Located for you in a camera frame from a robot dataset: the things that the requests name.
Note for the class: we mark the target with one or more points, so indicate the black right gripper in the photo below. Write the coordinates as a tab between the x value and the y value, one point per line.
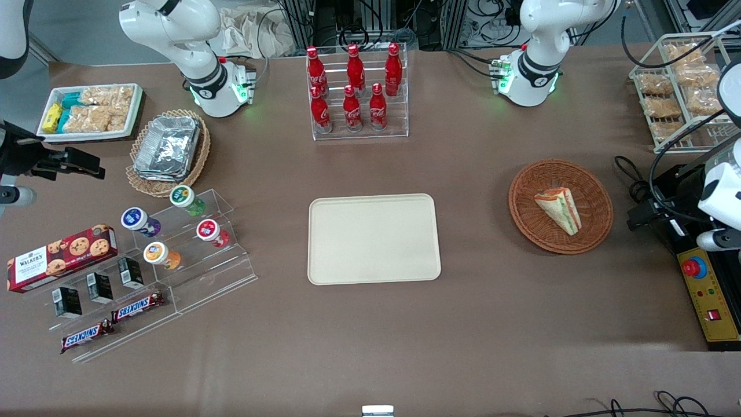
18	157

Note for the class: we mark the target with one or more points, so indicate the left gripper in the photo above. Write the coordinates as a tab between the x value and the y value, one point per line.
681	191

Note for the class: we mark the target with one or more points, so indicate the triangular sandwich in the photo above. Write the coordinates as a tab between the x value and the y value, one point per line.
560	211

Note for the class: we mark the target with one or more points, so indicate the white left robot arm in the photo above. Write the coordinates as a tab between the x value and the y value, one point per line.
538	58

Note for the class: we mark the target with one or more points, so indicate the white rectangular snack tray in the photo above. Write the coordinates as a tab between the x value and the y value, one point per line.
138	101

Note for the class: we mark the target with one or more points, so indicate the light tan wicker basket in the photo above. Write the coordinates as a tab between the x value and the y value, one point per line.
200	156

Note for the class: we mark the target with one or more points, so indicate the brown round wicker basket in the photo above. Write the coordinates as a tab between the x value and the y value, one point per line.
532	197

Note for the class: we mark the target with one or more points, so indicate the beige plastic serving tray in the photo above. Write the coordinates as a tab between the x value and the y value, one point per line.
373	240

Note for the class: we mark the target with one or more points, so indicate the teal snack packet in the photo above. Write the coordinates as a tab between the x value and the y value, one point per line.
63	121
70	101

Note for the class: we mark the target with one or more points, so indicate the yellow snack packet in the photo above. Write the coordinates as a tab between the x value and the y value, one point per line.
53	117

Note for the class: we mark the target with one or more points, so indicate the clear rice crisp pack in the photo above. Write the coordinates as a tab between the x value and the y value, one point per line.
118	117
87	119
107	95

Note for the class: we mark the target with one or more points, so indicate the black equipment box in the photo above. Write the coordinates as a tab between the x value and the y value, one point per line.
666	202

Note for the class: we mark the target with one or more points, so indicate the red emergency stop button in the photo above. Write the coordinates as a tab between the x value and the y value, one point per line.
693	267

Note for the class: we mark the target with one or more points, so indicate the purple gum jar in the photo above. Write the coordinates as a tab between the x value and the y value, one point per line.
134	219

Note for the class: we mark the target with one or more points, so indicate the red Walkers cookie box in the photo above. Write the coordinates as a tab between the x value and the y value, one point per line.
63	258

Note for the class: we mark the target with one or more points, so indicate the yellow black control box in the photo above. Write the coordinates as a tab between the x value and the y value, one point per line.
715	295

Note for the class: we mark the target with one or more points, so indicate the stacked silver foil trays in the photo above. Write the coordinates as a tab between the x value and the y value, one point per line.
168	147

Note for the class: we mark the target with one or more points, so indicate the green gum jar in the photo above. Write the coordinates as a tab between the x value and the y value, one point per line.
184	197

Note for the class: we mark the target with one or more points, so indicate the small black carton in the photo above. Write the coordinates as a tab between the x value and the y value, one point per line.
100	288
68	302
130	273

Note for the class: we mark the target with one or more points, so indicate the orange gum jar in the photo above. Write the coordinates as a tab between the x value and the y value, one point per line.
156	253

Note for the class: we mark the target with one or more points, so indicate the red gum jar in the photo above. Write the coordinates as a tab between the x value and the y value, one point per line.
207	230

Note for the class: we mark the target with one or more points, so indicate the Snickers chocolate bar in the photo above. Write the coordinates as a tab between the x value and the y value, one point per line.
138	307
87	336

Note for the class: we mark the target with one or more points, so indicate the clear acrylic step rack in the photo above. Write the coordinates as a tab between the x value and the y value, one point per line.
226	266
139	330

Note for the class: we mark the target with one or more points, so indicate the crumpled translucent plastic sheet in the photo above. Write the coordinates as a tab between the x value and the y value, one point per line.
243	32

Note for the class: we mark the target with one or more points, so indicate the red cola bottle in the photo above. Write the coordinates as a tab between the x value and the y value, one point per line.
315	69
321	113
352	111
393	69
355	68
378	110

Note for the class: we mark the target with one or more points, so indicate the clear acrylic bottle rack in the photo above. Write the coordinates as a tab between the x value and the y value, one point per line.
399	116

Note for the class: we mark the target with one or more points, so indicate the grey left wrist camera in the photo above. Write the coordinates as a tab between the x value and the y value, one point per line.
721	240

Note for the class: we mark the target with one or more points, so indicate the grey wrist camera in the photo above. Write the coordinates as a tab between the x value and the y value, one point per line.
17	197
721	240

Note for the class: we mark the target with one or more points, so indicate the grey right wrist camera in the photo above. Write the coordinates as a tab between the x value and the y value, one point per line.
17	197

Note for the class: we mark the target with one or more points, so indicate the aluminium equipment frame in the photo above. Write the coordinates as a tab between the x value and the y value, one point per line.
301	23

